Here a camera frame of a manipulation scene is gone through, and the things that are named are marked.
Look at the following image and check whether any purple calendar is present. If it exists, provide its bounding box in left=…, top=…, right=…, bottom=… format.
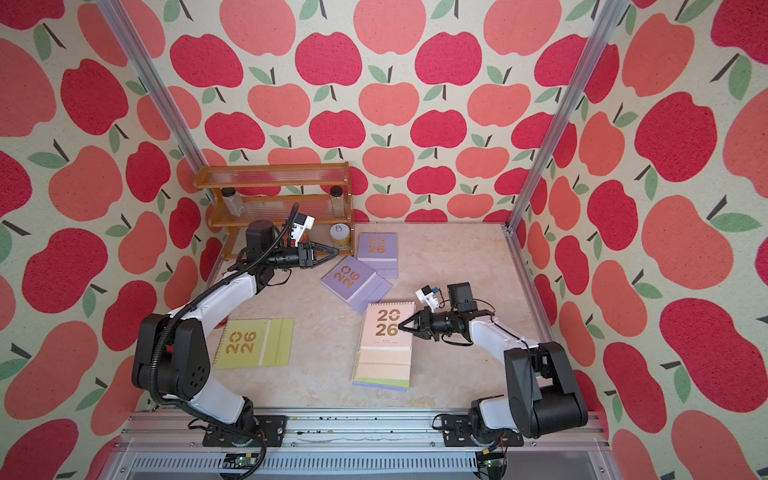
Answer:
left=321, top=256, right=392, bottom=314
left=354, top=383, right=408, bottom=392
left=357, top=232, right=399, bottom=279

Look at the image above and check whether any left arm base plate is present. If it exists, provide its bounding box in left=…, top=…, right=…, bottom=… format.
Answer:
left=202, top=414, right=287, bottom=449

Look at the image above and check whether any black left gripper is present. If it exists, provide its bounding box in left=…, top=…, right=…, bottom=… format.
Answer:
left=267, top=243, right=338, bottom=271

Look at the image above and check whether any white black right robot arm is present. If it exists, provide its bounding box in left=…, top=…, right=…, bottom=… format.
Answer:
left=398, top=282, right=589, bottom=446

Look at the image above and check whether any orange wooden shelf rack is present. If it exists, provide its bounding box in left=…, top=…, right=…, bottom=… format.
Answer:
left=194, top=162, right=355, bottom=259

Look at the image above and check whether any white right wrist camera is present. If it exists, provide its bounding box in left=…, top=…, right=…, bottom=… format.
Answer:
left=416, top=285, right=441, bottom=313

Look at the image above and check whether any aluminium post right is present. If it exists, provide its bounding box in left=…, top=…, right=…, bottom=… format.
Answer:
left=504, top=0, right=630, bottom=238

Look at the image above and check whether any aluminium post left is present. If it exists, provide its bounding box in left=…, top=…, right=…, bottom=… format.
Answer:
left=96, top=0, right=206, bottom=172

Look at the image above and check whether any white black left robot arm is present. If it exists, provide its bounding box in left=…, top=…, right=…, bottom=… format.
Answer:
left=131, top=211, right=339, bottom=438

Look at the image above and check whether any glass jar left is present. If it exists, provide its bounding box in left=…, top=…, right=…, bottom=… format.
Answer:
left=221, top=187, right=245, bottom=217

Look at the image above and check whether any aluminium frame rail front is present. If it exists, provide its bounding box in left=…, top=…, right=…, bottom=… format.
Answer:
left=94, top=408, right=621, bottom=479

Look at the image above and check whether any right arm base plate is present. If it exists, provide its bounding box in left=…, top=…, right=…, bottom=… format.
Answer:
left=431, top=411, right=524, bottom=450

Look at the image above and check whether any glass jar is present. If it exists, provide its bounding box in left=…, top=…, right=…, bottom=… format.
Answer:
left=329, top=185, right=346, bottom=218
left=221, top=187, right=245, bottom=217

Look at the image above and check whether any green calendar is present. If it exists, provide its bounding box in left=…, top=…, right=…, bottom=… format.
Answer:
left=213, top=319, right=294, bottom=370
left=353, top=376, right=410, bottom=390

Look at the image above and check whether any aluminium post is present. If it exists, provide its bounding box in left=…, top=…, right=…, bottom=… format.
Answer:
left=96, top=0, right=206, bottom=172
left=504, top=0, right=630, bottom=238

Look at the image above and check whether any glass jar right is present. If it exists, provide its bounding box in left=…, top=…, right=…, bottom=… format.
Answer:
left=329, top=185, right=346, bottom=218

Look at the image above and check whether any pink calendar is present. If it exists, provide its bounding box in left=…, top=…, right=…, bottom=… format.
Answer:
left=353, top=301, right=415, bottom=381

